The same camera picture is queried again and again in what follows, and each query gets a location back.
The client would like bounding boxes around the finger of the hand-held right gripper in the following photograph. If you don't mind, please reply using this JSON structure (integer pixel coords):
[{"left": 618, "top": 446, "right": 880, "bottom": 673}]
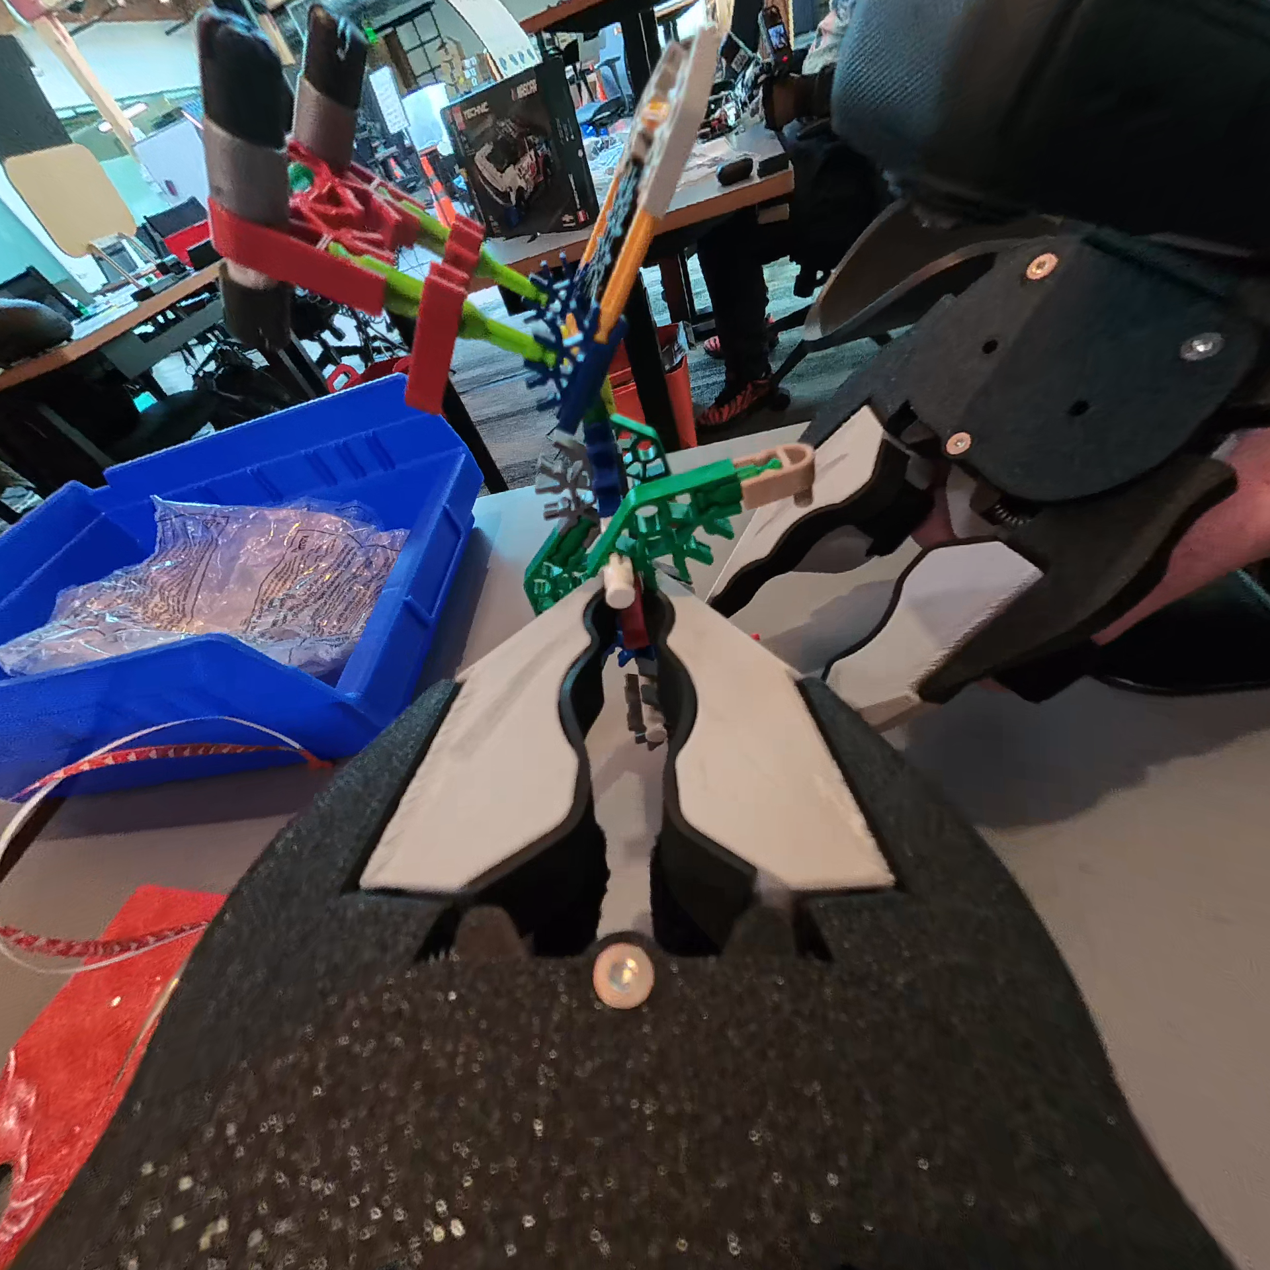
[
  {"left": 821, "top": 540, "right": 1044, "bottom": 730},
  {"left": 707, "top": 402, "right": 939, "bottom": 619}
]

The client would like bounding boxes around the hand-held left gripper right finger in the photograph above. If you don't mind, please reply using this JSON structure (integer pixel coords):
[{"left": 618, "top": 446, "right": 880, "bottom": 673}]
[{"left": 645, "top": 587, "right": 896, "bottom": 897}]

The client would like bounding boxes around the person's right forearm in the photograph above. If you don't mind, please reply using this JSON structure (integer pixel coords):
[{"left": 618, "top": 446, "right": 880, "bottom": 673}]
[{"left": 828, "top": 0, "right": 1270, "bottom": 235}]

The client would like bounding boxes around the red white tear strip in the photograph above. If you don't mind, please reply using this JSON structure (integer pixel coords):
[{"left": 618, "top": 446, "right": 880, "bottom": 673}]
[{"left": 0, "top": 720, "right": 334, "bottom": 978}]

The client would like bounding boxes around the clear plastic bag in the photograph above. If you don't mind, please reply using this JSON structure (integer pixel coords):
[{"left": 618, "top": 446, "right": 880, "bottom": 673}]
[{"left": 0, "top": 496, "right": 409, "bottom": 678}]

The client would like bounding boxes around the colourful construction toy model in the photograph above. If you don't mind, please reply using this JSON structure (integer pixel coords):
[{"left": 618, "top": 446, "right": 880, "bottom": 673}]
[{"left": 196, "top": 11, "right": 816, "bottom": 750}]

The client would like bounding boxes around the printed toy packaging bag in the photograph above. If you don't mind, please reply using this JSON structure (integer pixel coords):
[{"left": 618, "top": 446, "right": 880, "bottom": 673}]
[{"left": 0, "top": 883, "right": 231, "bottom": 1261}]

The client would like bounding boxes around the black printed toy box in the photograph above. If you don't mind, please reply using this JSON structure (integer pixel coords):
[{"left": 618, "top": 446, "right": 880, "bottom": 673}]
[{"left": 441, "top": 59, "right": 598, "bottom": 239}]

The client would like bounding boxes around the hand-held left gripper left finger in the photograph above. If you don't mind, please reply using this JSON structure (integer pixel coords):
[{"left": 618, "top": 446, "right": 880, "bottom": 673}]
[{"left": 357, "top": 584, "right": 618, "bottom": 897}]

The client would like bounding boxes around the grey fan connector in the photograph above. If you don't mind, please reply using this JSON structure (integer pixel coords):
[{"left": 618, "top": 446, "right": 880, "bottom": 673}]
[{"left": 635, "top": 24, "right": 719, "bottom": 215}]

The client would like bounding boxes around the person's right hand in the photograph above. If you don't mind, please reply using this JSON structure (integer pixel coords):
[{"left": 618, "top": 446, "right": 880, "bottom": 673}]
[{"left": 1094, "top": 427, "right": 1270, "bottom": 646}]

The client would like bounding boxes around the tan back office chair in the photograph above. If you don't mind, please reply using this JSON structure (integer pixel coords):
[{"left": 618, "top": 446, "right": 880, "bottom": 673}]
[{"left": 3, "top": 144, "right": 137, "bottom": 262}]

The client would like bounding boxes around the black snowflake connector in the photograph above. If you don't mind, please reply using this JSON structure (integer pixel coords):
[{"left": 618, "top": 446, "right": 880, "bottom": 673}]
[{"left": 583, "top": 174, "right": 638, "bottom": 297}]

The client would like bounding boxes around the blue storage bin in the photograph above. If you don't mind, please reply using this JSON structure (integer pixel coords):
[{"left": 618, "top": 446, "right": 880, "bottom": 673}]
[{"left": 0, "top": 375, "right": 485, "bottom": 800}]

